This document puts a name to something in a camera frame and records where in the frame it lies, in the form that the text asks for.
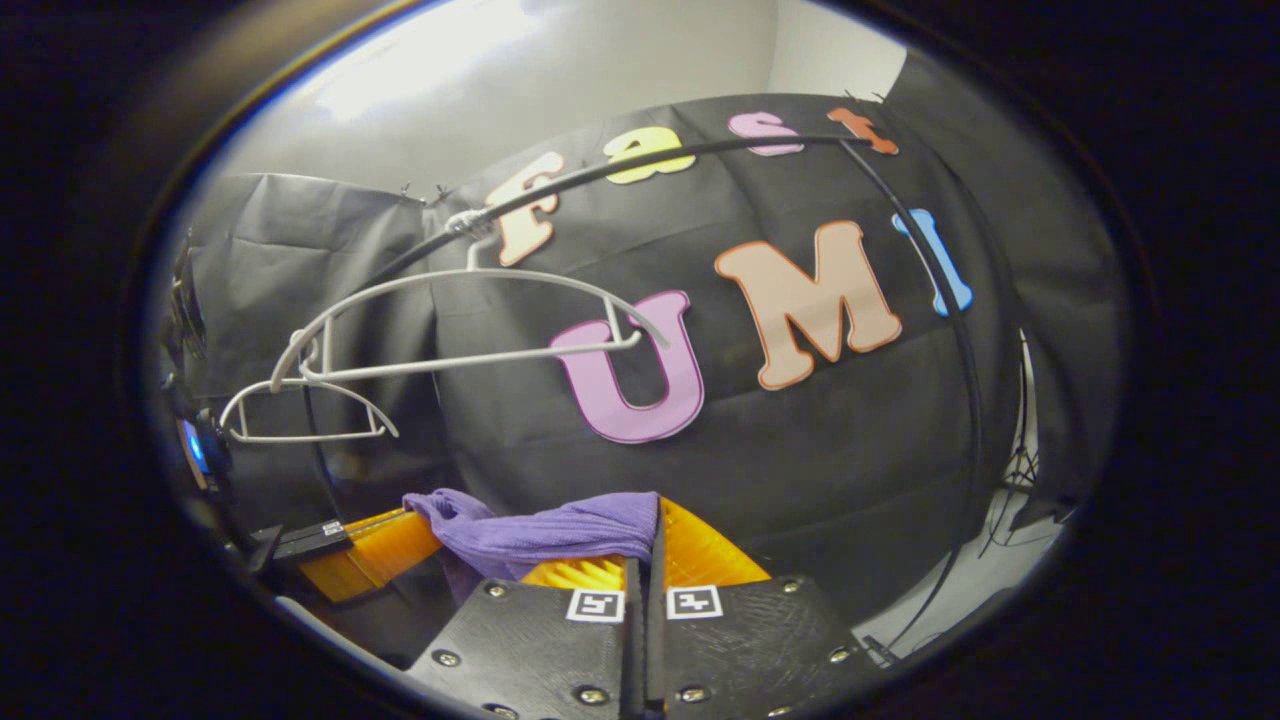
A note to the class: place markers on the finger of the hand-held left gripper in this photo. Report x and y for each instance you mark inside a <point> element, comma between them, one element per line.
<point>370,550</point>

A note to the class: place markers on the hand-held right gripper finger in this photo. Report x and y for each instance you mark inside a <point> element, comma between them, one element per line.
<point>634,660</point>
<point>655,650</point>

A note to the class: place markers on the purple shirt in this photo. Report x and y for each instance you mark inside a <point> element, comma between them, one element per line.
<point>560,530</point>

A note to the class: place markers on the white plastic hanger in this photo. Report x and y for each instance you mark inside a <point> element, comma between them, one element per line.
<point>290,383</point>
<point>480,275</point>

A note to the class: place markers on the black clothes rack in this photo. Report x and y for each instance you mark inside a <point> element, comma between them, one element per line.
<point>960,320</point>

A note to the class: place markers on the black tripod stand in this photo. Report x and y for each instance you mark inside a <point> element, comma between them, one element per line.
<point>1020,470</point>

